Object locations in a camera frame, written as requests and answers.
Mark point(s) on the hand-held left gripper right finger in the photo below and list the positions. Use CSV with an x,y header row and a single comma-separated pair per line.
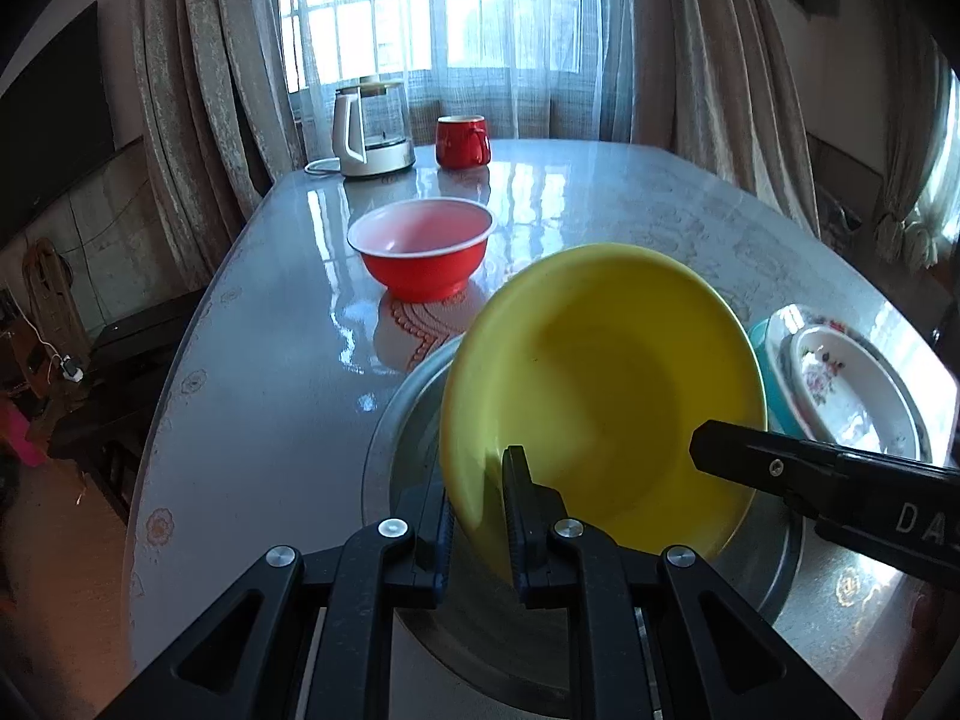
x,y
521,525

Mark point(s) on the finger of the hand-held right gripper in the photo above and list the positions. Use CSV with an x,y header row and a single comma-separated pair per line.
x,y
772,465

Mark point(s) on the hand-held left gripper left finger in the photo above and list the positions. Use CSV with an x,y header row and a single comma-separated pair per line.
x,y
427,547

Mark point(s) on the white floral plate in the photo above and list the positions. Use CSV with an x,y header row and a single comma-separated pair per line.
x,y
847,390

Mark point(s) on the stainless steel bowl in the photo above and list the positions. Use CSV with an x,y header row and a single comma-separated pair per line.
x,y
412,435

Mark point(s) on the white plate with red-green rim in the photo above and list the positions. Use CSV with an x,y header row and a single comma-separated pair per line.
x,y
784,330

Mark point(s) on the yellow bowl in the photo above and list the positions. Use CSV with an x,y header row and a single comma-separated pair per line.
x,y
615,375

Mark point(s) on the teal plate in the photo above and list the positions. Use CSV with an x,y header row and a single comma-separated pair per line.
x,y
769,382

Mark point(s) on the lace table doily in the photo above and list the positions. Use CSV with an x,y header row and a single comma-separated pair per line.
x,y
420,330

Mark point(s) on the red bowl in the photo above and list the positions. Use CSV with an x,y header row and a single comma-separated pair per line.
x,y
420,240

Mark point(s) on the tied beige curtain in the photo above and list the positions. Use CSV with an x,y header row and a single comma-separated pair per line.
x,y
911,187

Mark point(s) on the dark low cabinet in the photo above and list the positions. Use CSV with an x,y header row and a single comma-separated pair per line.
x,y
120,390

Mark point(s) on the small side window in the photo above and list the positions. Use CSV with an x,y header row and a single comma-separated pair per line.
x,y
946,165

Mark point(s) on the red mug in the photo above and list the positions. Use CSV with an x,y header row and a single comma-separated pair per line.
x,y
459,142

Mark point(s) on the white charger plug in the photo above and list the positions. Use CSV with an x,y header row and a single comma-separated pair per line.
x,y
71,369

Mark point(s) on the white electric glass kettle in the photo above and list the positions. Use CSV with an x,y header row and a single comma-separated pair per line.
x,y
371,131

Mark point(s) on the sheer white curtain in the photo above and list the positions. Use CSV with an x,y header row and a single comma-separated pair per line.
x,y
465,22

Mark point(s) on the large paned window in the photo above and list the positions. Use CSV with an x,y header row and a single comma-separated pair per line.
x,y
450,7

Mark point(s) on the black television screen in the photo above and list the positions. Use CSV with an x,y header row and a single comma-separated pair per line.
x,y
52,135

